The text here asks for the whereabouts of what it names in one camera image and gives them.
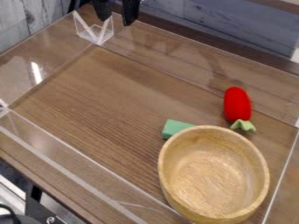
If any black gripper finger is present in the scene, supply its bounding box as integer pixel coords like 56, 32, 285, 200
122, 0, 141, 26
93, 0, 113, 21

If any red plush strawberry toy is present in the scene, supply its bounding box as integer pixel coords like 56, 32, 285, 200
223, 87, 257, 131

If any green foam block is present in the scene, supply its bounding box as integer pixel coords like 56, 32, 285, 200
162, 119, 194, 140

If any wooden oval bowl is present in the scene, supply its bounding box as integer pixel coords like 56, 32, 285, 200
158, 125, 270, 224

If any black metal table leg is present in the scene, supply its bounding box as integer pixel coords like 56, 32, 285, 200
24, 185, 67, 224

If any clear acrylic corner bracket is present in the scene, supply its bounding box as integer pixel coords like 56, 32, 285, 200
72, 11, 115, 46

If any clear acrylic tray wall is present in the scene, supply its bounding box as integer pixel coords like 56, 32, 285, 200
0, 14, 299, 224

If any black cable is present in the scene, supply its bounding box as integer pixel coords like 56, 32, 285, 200
0, 203, 22, 224

